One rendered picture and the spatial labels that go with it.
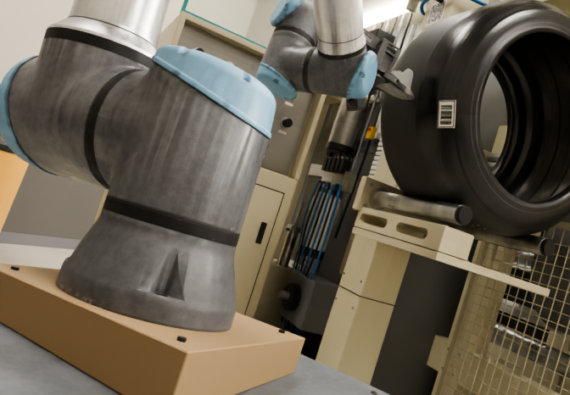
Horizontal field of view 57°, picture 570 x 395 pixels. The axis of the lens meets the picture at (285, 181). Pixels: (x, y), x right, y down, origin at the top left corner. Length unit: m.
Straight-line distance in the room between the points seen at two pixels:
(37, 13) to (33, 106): 3.15
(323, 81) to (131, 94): 0.50
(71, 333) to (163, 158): 0.18
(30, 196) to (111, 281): 3.50
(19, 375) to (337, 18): 0.71
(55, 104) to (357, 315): 1.14
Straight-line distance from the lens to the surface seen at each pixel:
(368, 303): 1.58
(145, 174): 0.53
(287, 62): 1.04
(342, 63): 0.98
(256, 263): 1.78
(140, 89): 0.58
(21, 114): 0.69
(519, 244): 1.47
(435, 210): 1.28
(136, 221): 0.53
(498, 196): 1.29
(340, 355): 1.60
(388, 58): 1.22
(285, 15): 1.10
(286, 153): 1.83
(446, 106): 1.21
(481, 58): 1.26
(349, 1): 0.94
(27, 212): 4.03
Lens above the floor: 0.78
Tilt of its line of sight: 3 degrees up
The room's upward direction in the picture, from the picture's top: 18 degrees clockwise
